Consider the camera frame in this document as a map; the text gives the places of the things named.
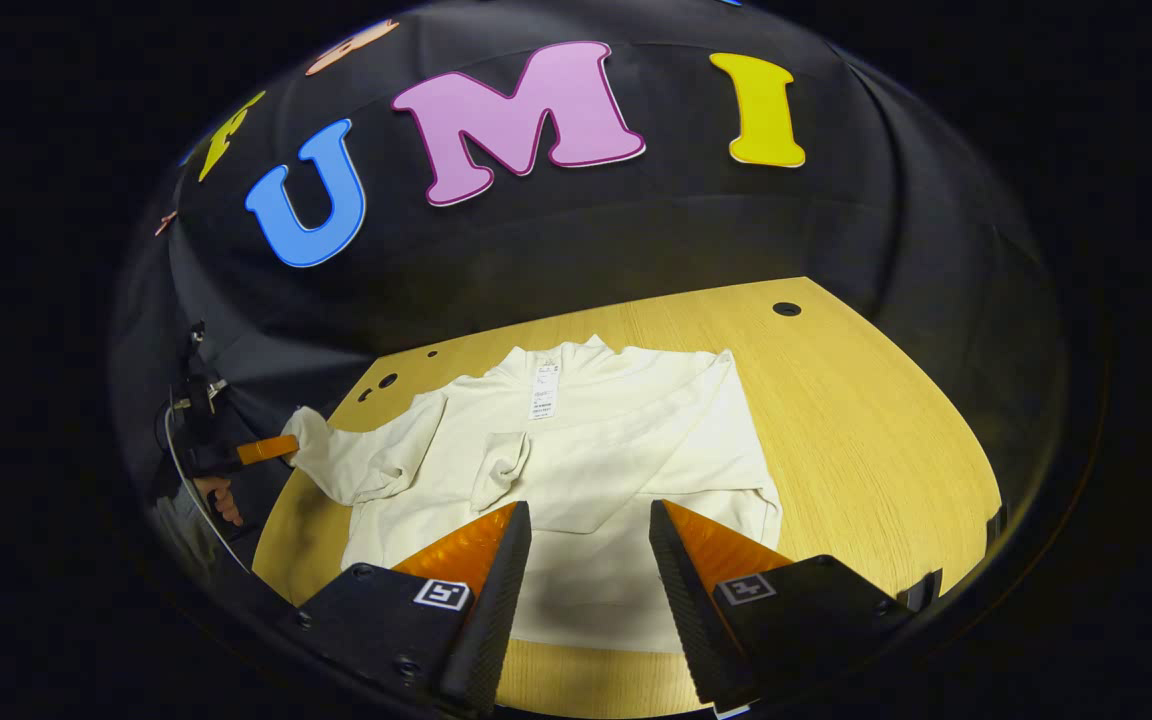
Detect white sweatshirt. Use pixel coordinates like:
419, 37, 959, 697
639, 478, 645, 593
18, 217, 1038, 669
281, 335, 785, 656

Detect grey cable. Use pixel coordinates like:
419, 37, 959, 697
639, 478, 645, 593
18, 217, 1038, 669
162, 400, 255, 576

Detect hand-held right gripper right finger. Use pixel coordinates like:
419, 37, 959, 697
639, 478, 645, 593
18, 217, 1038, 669
648, 498, 945, 716

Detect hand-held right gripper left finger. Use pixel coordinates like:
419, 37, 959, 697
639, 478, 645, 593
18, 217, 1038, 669
291, 500, 534, 716

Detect black backdrop cloth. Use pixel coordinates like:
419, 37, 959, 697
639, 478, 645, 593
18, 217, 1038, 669
106, 0, 1072, 561

